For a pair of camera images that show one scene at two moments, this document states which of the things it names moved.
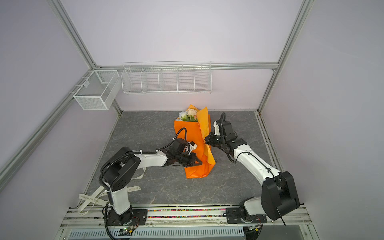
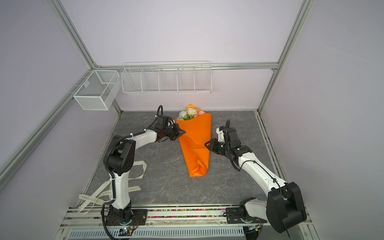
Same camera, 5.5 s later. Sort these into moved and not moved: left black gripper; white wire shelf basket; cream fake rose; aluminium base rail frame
Moved: left black gripper
Not moved: white wire shelf basket; cream fake rose; aluminium base rail frame
